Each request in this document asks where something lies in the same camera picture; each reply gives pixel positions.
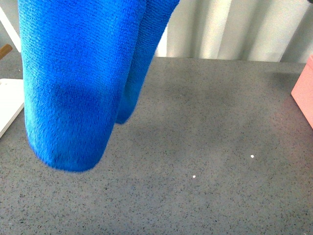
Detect left wooden rack rod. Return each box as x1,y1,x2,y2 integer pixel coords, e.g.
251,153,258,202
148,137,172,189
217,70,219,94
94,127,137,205
0,44,13,59

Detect pink storage box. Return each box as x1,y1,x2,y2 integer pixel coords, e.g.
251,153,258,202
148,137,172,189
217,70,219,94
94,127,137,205
291,55,313,127

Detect blue microfiber cloth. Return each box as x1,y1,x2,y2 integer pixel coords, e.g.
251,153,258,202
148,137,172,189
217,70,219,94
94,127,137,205
18,0,178,172

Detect white towel rack base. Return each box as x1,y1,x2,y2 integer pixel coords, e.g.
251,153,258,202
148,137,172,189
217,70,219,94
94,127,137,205
0,9,24,136

